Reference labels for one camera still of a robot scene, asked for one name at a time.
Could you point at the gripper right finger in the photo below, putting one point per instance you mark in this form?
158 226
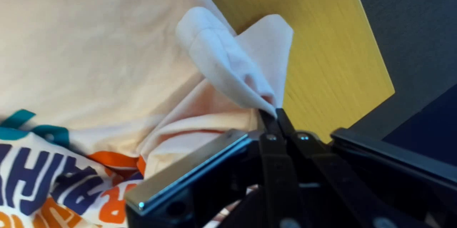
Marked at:
342 181

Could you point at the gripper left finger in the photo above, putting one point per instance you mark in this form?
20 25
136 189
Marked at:
275 170

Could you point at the white printed t-shirt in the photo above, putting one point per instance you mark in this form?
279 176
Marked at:
89 60

